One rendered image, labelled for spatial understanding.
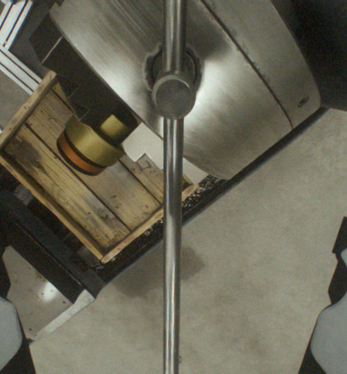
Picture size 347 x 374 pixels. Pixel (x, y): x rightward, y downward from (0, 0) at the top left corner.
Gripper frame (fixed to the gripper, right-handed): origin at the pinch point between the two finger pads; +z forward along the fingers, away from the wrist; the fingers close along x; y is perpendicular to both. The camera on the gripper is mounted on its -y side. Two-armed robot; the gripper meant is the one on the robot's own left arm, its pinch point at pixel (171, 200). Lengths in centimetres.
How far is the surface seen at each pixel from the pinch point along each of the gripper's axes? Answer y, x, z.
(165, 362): 14.9, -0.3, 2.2
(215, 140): 2.2, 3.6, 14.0
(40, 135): 14, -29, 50
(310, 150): 43, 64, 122
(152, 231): 58, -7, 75
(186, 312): 148, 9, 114
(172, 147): -0.3, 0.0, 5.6
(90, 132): 4.9, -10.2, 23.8
